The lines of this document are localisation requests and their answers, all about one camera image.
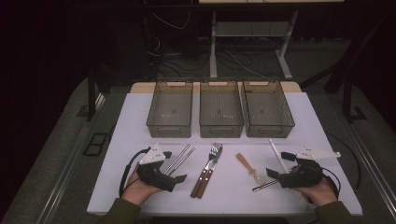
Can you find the person's right hand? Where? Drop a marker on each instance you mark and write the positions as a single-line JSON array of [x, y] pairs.
[[320, 194]]

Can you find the white desk frame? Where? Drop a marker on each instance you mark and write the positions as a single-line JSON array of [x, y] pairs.
[[249, 29]]

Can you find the aluminium floor rail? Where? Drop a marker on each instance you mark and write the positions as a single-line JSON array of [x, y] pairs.
[[73, 155], [373, 165]]

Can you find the person's left hand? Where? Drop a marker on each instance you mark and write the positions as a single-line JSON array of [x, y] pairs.
[[135, 191]]

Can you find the wooden spoon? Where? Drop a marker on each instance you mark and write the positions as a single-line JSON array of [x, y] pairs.
[[246, 165]]

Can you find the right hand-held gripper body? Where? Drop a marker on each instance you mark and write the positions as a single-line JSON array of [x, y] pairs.
[[303, 175]]

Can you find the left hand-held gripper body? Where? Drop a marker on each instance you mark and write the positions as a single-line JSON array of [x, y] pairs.
[[154, 174]]

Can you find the transparent brown plastic basket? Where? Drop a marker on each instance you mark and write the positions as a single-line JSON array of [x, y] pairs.
[[267, 109], [221, 109], [171, 109]]

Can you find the black stand legs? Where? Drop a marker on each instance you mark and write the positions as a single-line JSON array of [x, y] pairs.
[[348, 53]]

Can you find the black slim spoon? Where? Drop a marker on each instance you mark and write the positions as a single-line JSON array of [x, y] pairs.
[[264, 185]]

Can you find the black metal stand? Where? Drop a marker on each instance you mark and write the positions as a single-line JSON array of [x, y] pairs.
[[91, 96], [348, 102]]

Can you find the black box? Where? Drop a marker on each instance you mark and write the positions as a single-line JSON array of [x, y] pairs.
[[174, 34]]

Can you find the white chopstick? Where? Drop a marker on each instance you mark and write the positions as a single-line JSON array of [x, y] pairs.
[[278, 154]]

